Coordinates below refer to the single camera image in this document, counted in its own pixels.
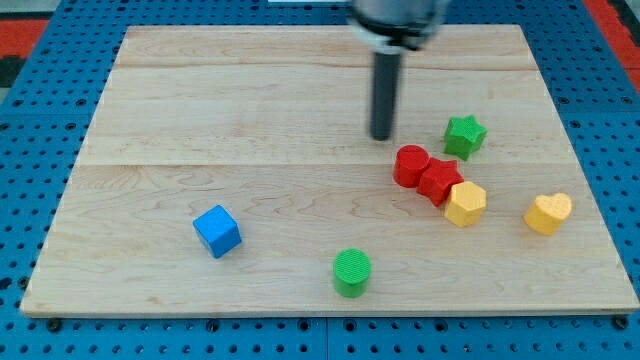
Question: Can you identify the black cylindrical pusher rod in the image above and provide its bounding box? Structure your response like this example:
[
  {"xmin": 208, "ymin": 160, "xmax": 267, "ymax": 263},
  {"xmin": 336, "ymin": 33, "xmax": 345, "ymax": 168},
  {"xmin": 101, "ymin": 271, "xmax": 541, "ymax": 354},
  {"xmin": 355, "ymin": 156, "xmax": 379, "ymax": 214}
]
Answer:
[{"xmin": 369, "ymin": 53, "xmax": 402, "ymax": 141}]

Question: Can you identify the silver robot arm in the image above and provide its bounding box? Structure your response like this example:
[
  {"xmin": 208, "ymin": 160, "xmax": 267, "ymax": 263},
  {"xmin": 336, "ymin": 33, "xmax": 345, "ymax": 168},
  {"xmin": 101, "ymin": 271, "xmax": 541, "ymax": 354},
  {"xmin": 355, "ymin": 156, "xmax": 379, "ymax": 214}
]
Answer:
[{"xmin": 349, "ymin": 0, "xmax": 450, "ymax": 141}]

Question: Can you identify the red cylinder block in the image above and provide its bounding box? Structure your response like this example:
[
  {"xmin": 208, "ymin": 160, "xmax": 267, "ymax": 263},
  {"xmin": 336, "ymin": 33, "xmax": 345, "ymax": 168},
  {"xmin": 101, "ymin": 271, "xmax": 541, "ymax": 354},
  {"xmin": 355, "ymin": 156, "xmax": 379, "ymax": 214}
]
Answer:
[{"xmin": 392, "ymin": 145, "xmax": 430, "ymax": 188}]

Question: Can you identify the green star block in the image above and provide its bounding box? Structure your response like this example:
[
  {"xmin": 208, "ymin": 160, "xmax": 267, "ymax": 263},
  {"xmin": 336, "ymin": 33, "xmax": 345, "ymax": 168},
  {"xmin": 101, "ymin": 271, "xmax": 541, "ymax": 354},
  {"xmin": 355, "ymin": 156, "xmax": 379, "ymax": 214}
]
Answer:
[{"xmin": 444, "ymin": 115, "xmax": 488, "ymax": 161}]

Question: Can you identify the red star block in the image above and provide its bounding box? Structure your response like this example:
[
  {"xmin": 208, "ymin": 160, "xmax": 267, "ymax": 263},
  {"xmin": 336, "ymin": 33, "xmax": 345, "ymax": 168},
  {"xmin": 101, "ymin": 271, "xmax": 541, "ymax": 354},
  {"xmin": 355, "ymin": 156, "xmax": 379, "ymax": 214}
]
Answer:
[{"xmin": 417, "ymin": 158, "xmax": 464, "ymax": 207}]

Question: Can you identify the yellow hexagon block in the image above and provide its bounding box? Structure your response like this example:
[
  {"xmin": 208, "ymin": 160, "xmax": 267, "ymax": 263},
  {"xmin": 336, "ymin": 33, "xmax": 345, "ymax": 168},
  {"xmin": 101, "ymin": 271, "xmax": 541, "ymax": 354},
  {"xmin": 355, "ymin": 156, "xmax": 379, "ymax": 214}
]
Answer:
[{"xmin": 444, "ymin": 181, "xmax": 487, "ymax": 227}]

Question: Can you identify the wooden board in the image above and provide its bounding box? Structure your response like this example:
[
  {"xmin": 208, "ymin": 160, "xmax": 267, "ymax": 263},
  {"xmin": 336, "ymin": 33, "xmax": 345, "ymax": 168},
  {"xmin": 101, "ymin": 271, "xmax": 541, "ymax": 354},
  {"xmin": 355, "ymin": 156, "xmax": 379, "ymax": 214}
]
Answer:
[{"xmin": 20, "ymin": 25, "xmax": 639, "ymax": 318}]

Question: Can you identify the green cylinder block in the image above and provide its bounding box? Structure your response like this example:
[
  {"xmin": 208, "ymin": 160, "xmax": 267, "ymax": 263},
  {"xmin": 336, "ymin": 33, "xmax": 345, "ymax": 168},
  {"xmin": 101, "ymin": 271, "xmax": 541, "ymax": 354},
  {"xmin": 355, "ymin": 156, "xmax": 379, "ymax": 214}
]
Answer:
[{"xmin": 333, "ymin": 248, "xmax": 371, "ymax": 298}]

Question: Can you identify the yellow heart block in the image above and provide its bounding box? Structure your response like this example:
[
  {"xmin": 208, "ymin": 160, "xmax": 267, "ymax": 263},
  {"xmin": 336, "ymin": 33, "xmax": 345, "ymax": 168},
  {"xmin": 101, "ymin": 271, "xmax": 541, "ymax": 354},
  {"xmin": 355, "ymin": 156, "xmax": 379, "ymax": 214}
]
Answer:
[{"xmin": 523, "ymin": 193, "xmax": 573, "ymax": 236}]

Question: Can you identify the blue cube block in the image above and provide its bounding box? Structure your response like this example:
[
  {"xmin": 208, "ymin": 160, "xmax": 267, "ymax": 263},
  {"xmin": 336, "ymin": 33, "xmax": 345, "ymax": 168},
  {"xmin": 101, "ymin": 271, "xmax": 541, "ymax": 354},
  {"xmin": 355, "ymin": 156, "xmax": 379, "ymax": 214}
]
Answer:
[{"xmin": 192, "ymin": 205, "xmax": 242, "ymax": 258}]

